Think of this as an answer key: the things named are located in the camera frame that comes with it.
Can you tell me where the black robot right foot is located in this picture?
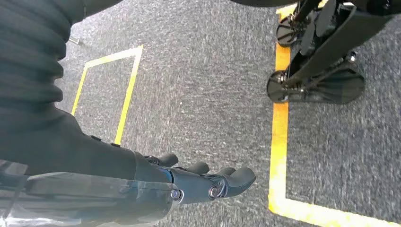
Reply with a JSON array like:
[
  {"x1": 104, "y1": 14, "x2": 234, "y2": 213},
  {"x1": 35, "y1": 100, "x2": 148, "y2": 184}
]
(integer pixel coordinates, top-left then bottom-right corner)
[{"x1": 266, "y1": 0, "x2": 401, "y2": 105}]

